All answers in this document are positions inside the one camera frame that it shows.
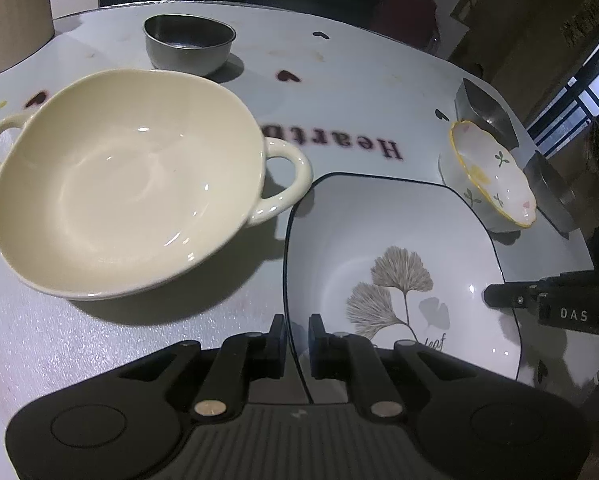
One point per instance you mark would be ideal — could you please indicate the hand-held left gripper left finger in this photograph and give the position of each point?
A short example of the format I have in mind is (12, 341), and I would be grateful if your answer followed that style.
(277, 347)

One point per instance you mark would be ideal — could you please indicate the maroon chair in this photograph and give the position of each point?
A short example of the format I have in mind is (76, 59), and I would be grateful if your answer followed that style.
(409, 15)

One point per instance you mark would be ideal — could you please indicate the white leaf-print square plate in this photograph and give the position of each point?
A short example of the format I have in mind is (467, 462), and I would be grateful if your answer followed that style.
(404, 220)

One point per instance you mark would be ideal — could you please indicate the round steel bowl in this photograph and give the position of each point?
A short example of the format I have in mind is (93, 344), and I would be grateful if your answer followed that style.
(189, 55)

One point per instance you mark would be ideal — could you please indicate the square steel container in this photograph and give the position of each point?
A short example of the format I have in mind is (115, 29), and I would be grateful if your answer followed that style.
(552, 190)
(484, 105)

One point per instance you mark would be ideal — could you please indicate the small floral bowl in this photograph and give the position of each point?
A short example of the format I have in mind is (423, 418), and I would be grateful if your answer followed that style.
(484, 170)

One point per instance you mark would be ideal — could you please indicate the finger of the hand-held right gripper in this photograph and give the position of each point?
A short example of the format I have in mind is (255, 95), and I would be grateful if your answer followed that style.
(509, 296)

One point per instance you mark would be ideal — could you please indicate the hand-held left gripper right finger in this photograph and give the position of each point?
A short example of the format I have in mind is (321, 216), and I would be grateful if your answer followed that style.
(318, 347)

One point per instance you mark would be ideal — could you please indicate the dark-framed window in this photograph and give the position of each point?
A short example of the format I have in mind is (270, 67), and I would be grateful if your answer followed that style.
(587, 85)

